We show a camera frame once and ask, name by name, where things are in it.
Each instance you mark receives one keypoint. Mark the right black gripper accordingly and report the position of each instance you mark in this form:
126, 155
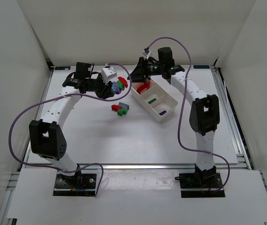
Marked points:
141, 70

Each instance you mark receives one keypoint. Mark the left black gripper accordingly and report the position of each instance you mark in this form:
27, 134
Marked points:
106, 90

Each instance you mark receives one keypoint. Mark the red rounded lego brick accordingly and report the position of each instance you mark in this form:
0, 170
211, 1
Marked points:
142, 89

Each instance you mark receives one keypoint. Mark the green lego plate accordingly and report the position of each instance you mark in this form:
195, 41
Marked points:
151, 101

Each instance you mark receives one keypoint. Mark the purple paw print lego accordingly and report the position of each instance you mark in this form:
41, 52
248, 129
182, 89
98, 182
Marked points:
115, 88

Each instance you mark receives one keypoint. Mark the red sloped lego brick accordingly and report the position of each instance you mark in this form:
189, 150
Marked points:
147, 85

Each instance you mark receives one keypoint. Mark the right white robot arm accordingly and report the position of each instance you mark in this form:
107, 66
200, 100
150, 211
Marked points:
204, 115

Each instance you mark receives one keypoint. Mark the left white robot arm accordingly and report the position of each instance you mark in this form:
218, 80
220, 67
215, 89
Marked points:
46, 136

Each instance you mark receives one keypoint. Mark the green flat lego on table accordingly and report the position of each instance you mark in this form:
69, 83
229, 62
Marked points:
120, 103

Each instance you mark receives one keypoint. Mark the red lego brick on table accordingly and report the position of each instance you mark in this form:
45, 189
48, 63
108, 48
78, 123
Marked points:
116, 107

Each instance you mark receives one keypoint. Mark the white three-compartment tray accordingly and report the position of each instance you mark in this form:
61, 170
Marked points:
164, 100

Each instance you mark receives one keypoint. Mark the blue label sticker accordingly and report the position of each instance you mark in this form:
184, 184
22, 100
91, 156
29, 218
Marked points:
62, 68

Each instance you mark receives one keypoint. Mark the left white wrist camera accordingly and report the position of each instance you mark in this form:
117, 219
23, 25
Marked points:
108, 73

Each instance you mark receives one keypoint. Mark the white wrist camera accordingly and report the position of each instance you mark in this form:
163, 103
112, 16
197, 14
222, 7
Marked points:
147, 53
108, 73

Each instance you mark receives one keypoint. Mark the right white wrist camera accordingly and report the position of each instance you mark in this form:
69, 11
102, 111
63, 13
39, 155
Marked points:
147, 53

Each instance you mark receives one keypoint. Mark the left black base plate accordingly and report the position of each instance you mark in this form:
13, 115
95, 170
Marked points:
68, 186

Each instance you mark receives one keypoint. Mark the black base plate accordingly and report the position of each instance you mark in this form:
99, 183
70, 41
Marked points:
191, 188
68, 186

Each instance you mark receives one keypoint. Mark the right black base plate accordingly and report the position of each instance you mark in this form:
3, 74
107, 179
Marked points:
191, 188

